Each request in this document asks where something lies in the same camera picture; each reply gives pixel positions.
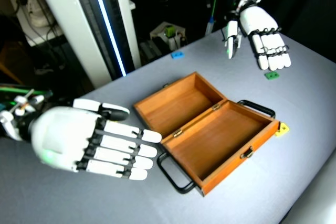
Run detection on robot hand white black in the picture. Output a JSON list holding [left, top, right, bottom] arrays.
[[30, 98, 163, 182], [224, 5, 292, 72]]

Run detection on wooden box with black handles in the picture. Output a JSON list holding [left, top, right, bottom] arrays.
[[133, 71, 280, 197]]

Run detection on grey table cloth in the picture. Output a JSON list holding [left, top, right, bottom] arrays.
[[0, 28, 336, 224]]

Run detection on yellow two-hole block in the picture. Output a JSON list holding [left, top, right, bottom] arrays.
[[275, 122, 290, 137]]

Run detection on white column with blue light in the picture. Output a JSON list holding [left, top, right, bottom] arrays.
[[30, 0, 142, 88]]

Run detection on white blue cable plug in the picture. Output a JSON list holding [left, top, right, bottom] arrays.
[[204, 16, 216, 35]]

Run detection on white device with cables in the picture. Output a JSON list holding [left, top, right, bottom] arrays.
[[18, 0, 57, 28]]

